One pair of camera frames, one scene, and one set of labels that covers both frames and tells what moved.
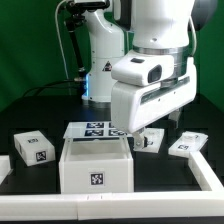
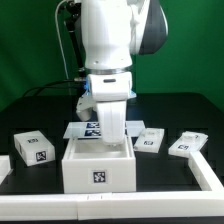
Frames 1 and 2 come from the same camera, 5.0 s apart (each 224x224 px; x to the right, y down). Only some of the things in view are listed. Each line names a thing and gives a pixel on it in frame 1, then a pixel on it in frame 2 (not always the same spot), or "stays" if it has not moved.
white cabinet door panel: x=152 y=139 stays
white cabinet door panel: x=188 y=142 stays
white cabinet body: x=96 y=166 stays
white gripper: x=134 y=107 to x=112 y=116
